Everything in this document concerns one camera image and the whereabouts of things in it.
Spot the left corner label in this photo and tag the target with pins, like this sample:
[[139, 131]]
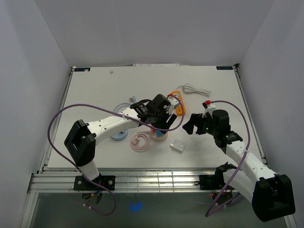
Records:
[[82, 69]]

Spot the orange power strip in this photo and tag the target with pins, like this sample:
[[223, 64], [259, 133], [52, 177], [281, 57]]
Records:
[[180, 110]]

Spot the blue charger plug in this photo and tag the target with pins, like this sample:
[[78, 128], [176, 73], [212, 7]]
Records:
[[159, 133]]

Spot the aluminium rail frame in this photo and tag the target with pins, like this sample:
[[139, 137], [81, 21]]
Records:
[[139, 163]]

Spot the white grey charger plug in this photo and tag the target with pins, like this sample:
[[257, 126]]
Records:
[[177, 145]]

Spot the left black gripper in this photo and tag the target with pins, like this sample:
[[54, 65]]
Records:
[[164, 125]]

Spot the pink round power strip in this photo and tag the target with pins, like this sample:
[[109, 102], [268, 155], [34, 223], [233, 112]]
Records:
[[160, 139]]

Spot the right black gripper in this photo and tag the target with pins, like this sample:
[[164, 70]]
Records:
[[197, 119]]

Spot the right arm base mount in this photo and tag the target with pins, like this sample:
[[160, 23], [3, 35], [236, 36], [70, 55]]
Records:
[[220, 177]]

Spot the blue round power strip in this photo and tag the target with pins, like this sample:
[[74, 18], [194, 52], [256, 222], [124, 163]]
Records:
[[120, 136]]

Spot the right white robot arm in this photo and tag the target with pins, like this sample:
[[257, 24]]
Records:
[[270, 194]]

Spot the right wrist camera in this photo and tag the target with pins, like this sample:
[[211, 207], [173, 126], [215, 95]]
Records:
[[209, 108]]

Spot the corner label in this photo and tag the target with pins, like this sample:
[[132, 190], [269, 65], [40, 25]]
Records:
[[224, 67], [82, 69]]

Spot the right corner label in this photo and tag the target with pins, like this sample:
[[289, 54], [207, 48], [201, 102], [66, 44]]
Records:
[[224, 67]]

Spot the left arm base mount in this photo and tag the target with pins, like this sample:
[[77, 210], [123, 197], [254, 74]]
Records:
[[82, 184]]

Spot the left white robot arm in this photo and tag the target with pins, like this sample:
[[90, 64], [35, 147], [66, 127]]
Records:
[[83, 137]]

